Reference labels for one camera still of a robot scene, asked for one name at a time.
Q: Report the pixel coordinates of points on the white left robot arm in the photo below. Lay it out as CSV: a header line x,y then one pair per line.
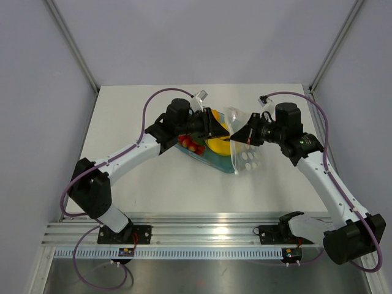
x,y
90,187

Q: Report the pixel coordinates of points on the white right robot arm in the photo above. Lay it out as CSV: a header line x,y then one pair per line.
x,y
354,232

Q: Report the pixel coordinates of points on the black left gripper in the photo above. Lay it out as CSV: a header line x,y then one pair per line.
x,y
211,127

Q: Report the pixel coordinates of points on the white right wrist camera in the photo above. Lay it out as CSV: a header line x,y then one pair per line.
x,y
268,107

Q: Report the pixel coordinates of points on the teal plastic tray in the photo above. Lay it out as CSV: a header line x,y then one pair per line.
x,y
210,158

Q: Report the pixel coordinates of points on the red strawberries with leaves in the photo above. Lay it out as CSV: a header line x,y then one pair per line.
x,y
192,144

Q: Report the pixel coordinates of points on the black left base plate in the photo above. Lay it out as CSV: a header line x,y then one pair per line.
x,y
139,234

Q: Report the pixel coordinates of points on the aluminium mounting rail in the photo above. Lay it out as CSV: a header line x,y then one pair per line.
x,y
174,229

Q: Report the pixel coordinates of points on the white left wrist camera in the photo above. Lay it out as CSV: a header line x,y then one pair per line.
x,y
196,102

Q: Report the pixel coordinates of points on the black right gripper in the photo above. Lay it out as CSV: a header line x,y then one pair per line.
x,y
246,134

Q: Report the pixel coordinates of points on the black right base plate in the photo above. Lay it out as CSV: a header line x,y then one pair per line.
x,y
271,235

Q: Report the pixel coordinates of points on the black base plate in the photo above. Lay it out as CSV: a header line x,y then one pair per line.
x,y
271,235
139,234

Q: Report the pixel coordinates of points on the right aluminium frame post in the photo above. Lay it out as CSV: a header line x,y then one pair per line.
x,y
338,41

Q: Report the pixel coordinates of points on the orange yellow mango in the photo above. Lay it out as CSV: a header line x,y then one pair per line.
x,y
216,115

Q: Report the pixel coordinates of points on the yellow pear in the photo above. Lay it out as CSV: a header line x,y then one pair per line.
x,y
224,126

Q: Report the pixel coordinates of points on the left aluminium frame post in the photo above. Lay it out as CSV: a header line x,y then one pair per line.
x,y
66,33

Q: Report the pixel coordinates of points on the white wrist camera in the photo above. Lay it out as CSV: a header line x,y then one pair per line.
x,y
196,102
268,107

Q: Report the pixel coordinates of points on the clear dotted zip bag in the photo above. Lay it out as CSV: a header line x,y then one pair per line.
x,y
245,158

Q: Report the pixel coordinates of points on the white slotted cable duct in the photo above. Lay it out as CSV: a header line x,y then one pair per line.
x,y
152,253

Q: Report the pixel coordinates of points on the yellow banana bunch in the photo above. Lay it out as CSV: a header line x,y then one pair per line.
x,y
220,146

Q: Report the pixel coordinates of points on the aluminium frame post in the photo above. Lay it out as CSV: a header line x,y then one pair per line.
x,y
66,33
338,41

